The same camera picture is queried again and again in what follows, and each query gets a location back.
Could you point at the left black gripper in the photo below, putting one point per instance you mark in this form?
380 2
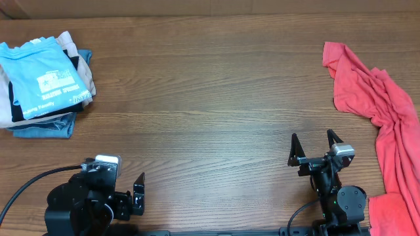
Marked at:
125 207

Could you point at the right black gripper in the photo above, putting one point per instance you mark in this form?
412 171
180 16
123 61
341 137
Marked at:
312 164

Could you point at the light blue printed t-shirt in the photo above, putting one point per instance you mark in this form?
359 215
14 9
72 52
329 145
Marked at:
43 78

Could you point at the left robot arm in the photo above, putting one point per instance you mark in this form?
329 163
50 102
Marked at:
88 203

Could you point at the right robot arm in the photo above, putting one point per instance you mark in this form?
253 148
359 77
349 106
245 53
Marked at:
342 206

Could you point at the red t-shirt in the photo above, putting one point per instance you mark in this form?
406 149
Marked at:
373 94

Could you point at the folded blue jeans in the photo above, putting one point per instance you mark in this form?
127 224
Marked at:
60 127

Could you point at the black folded shirt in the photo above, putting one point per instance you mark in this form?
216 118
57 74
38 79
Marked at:
16 110

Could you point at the beige folded garment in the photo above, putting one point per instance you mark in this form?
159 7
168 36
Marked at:
66 42

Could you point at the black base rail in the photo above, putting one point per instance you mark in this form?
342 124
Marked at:
133 230

